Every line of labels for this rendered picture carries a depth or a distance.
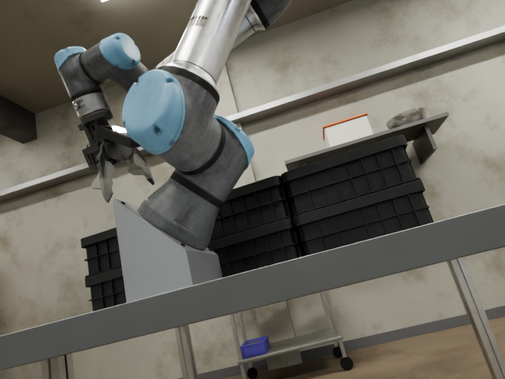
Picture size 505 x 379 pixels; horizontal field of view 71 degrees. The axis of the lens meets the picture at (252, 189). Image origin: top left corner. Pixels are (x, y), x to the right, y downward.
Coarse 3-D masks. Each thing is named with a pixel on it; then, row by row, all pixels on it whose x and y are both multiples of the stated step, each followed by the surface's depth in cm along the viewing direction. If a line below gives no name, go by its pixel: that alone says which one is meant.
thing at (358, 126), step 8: (344, 120) 308; (352, 120) 307; (360, 120) 306; (328, 128) 310; (336, 128) 308; (344, 128) 307; (352, 128) 305; (360, 128) 304; (368, 128) 303; (328, 136) 308; (336, 136) 307; (344, 136) 305; (352, 136) 304; (360, 136) 302; (328, 144) 311; (336, 144) 305
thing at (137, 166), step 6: (132, 156) 86; (138, 156) 88; (126, 162) 89; (132, 162) 86; (138, 162) 87; (144, 162) 89; (132, 168) 90; (138, 168) 88; (144, 168) 88; (138, 174) 91; (144, 174) 89; (150, 174) 90; (150, 180) 90
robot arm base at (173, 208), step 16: (176, 176) 66; (160, 192) 65; (176, 192) 64; (192, 192) 64; (144, 208) 64; (160, 208) 63; (176, 208) 63; (192, 208) 64; (208, 208) 65; (160, 224) 62; (176, 224) 62; (192, 224) 64; (208, 224) 66; (192, 240) 63; (208, 240) 67
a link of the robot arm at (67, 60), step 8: (72, 48) 78; (80, 48) 80; (56, 56) 78; (64, 56) 78; (72, 56) 78; (56, 64) 79; (64, 64) 78; (72, 64) 78; (64, 72) 79; (72, 72) 78; (80, 72) 77; (64, 80) 79; (72, 80) 78; (80, 80) 79; (88, 80) 79; (72, 88) 79; (80, 88) 79; (88, 88) 79; (96, 88) 81; (72, 96) 80; (80, 96) 82
